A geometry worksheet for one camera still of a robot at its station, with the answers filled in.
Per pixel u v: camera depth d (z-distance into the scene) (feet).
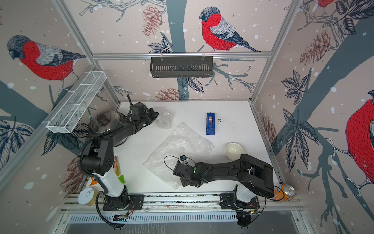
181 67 3.50
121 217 2.34
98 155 1.60
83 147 2.85
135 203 2.40
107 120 2.79
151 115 2.78
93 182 2.65
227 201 2.39
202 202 2.47
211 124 3.31
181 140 3.13
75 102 2.55
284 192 1.39
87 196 2.34
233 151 2.94
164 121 3.20
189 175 2.01
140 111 2.45
